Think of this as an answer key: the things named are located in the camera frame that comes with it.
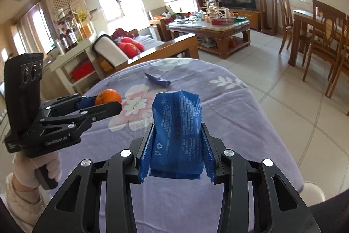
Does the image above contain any orange fruit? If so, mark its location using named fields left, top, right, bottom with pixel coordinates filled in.
left=95, top=89, right=122, bottom=105

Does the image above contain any blue snack bag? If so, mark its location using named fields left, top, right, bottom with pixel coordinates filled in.
left=148, top=90, right=204, bottom=180

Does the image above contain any small blue wrapper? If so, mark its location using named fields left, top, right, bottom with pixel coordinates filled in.
left=145, top=73, right=171, bottom=88

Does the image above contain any left white gloved hand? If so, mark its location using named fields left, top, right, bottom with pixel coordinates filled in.
left=12, top=151, right=62, bottom=188

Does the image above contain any white side shelf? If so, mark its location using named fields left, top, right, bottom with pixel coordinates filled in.
left=40, top=33, right=105, bottom=100

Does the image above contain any purple floral tablecloth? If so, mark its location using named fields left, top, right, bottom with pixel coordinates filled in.
left=61, top=59, right=304, bottom=232

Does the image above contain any wooden sofa with cushions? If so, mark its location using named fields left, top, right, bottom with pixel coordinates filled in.
left=92, top=33, right=199, bottom=77

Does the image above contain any red cushion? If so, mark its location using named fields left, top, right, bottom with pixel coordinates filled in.
left=117, top=37, right=145, bottom=59

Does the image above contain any white stool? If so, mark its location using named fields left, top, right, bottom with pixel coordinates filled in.
left=300, top=181, right=326, bottom=207

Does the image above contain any wooden coffee table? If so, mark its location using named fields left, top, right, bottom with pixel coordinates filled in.
left=168, top=20, right=251, bottom=59

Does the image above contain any wooden TV cabinet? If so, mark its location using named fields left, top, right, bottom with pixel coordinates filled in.
left=229, top=9, right=261, bottom=32

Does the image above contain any wooden chair beside television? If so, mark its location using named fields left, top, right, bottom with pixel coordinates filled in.
left=259, top=0, right=278, bottom=36

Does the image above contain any wooden dining table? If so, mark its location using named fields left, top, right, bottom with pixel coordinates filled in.
left=287, top=9, right=349, bottom=67

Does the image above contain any wooden dining chair near left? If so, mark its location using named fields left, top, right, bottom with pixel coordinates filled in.
left=302, top=0, right=347, bottom=96

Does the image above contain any wooden dining chair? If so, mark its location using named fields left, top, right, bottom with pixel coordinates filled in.
left=302, top=0, right=347, bottom=96
left=325, top=16, right=348, bottom=99

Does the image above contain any wooden dining chair near right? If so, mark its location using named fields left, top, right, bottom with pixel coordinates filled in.
left=325, top=16, right=348, bottom=99

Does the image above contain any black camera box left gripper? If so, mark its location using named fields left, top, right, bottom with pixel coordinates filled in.
left=4, top=53, right=43, bottom=139

